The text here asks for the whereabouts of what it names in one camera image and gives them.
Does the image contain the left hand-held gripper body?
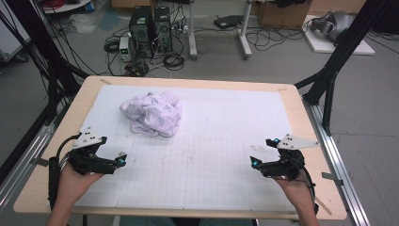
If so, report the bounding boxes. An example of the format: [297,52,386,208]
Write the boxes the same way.
[67,126,118,176]

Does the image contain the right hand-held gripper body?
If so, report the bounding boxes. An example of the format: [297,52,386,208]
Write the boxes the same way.
[259,133,320,182]

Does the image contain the lilac printed towel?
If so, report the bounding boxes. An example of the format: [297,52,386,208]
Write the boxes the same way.
[119,90,184,138]

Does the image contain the person's right hand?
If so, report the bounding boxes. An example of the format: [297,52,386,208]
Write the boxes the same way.
[273,173,316,212]

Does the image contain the person's left hand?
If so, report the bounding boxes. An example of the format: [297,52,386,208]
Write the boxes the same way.
[56,163,105,207]

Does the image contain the grey tape strip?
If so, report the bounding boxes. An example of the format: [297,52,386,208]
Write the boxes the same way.
[321,171,344,186]
[30,157,52,168]

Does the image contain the thin wooden stick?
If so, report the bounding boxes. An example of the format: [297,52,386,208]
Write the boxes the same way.
[310,193,333,217]

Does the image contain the white grid mat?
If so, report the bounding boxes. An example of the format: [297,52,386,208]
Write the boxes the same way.
[73,84,297,212]

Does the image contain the white power supply unit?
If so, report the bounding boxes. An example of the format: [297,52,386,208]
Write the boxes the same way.
[119,36,134,63]

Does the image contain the white floor board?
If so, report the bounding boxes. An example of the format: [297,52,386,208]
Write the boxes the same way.
[302,14,376,57]

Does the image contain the white stand leg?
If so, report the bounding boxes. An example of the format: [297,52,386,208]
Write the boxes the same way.
[237,0,254,60]
[187,0,200,61]

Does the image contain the black computer tower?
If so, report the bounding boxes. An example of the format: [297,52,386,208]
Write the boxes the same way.
[128,6,155,59]
[153,6,174,54]

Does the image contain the clear plastic sheet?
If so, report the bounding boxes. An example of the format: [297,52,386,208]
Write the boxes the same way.
[68,12,99,35]

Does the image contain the cardboard box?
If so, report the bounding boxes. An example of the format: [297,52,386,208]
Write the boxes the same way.
[257,0,313,30]

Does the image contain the flat black device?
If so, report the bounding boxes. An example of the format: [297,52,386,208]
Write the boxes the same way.
[213,14,245,30]

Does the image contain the grey rounded device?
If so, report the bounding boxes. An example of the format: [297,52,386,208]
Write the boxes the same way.
[310,9,358,42]

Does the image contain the round white table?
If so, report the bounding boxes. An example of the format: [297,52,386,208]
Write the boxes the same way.
[41,0,93,15]

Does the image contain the white cabinet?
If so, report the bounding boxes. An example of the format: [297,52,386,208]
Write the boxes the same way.
[0,0,33,63]

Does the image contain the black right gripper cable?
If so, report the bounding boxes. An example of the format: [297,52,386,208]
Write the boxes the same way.
[293,154,320,216]

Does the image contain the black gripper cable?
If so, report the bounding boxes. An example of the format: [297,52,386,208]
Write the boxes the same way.
[47,133,83,210]
[293,154,320,216]

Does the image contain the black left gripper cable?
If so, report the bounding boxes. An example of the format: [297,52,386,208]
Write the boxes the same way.
[47,133,83,210]

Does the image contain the aluminium rail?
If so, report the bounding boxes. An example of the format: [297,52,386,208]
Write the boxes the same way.
[0,102,74,216]
[301,96,372,226]

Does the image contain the coiled black cable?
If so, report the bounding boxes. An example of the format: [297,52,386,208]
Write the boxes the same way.
[162,52,186,72]
[103,38,121,55]

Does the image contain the loose black floor cables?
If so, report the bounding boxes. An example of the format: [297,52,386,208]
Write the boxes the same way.
[245,25,306,53]

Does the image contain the black metal frame post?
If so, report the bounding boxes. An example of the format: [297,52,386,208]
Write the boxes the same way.
[0,0,92,126]
[294,0,391,137]

